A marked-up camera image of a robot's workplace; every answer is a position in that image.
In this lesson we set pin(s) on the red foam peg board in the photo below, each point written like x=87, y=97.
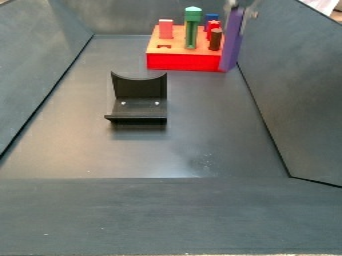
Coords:
x=166, y=54

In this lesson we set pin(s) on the red star block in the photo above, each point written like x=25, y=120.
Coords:
x=212, y=28

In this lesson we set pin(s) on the brown cylinder block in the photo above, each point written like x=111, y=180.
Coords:
x=215, y=39

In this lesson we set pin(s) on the blue rounded block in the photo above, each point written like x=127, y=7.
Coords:
x=210, y=17

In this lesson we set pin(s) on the black curved holder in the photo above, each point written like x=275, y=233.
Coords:
x=140, y=99

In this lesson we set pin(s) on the pink red rectangular block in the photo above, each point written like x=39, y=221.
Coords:
x=166, y=25

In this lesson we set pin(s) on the purple rectangular block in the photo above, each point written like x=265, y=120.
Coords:
x=233, y=40

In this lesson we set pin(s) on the green triangular block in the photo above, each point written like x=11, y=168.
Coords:
x=192, y=16

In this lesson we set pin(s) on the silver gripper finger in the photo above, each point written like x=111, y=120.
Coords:
x=250, y=12
x=230, y=4

